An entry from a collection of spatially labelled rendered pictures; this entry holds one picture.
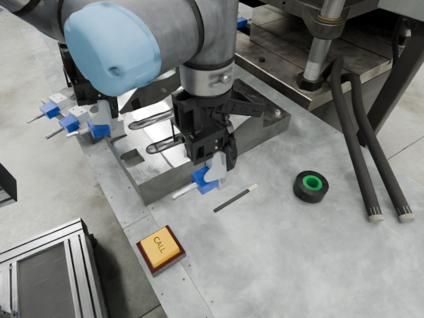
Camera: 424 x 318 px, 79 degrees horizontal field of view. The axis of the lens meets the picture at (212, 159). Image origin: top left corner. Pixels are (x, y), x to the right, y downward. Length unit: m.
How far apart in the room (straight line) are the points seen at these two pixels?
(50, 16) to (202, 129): 0.23
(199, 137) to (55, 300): 1.06
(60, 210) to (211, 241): 1.33
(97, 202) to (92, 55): 1.54
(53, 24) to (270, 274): 0.55
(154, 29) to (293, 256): 0.52
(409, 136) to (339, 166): 1.71
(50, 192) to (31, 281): 0.69
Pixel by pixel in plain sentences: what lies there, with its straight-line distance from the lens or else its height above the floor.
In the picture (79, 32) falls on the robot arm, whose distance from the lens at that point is 0.25.
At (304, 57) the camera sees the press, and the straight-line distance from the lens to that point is 1.35.
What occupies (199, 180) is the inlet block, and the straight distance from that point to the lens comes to 0.52.
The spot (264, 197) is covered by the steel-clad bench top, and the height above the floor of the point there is 0.80.
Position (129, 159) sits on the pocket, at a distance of 0.70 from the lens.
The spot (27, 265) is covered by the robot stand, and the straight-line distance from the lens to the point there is 1.46.
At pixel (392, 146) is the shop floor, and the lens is 2.33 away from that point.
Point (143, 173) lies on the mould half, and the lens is 0.62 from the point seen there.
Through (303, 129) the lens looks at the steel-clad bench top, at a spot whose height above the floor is 0.80.
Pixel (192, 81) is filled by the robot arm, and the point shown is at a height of 1.18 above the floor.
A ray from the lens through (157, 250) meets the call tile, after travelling 0.58.
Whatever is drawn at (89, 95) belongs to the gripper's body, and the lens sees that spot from 0.61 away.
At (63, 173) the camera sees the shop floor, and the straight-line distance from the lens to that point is 2.01.
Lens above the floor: 1.36
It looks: 48 degrees down
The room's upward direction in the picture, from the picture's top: straight up
